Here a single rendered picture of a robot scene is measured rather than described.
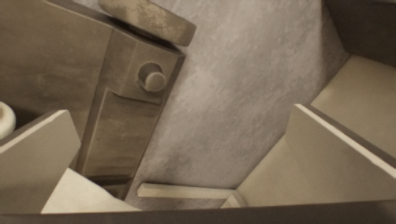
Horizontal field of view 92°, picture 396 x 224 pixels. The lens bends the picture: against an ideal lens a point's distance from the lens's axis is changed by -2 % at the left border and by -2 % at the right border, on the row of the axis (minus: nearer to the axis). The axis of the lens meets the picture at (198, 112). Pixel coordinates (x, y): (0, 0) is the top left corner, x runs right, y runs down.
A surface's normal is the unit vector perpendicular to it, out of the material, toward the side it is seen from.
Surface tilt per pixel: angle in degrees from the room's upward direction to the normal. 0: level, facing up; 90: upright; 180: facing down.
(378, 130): 90
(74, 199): 90
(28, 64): 0
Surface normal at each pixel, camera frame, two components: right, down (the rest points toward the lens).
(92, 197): 0.42, -0.83
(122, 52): -0.25, 0.27
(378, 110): -0.69, -0.30
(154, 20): 0.25, 0.51
